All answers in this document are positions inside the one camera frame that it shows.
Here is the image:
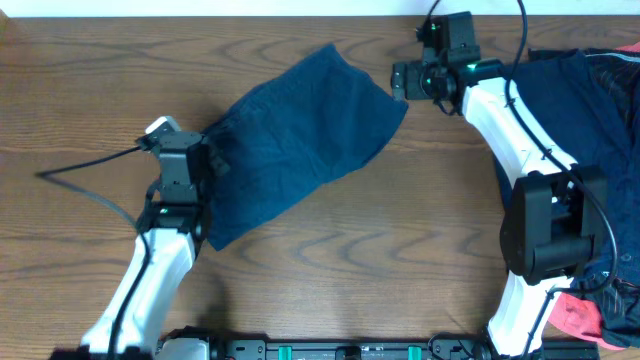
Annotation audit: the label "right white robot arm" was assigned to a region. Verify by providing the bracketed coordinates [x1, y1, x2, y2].
[391, 59, 613, 359]

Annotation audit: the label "left black cable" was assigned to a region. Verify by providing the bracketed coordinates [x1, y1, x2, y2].
[34, 144, 151, 251]

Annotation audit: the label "dark blue denim shorts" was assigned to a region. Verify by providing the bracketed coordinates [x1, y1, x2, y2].
[204, 44, 408, 251]

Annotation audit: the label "dark striped garment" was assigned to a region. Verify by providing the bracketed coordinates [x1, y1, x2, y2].
[585, 47, 639, 348]

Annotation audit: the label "red garment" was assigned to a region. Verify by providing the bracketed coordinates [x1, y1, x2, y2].
[548, 293, 624, 351]

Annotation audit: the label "right black cable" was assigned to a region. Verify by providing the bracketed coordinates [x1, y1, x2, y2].
[424, 0, 620, 359]

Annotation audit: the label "navy blue shirt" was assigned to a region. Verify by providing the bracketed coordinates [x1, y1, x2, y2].
[492, 48, 640, 301]

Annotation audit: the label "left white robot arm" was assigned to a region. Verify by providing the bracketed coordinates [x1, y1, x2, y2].
[51, 131, 228, 359]

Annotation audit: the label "black cable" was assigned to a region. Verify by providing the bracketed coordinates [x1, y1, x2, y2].
[424, 0, 620, 359]
[34, 144, 151, 251]

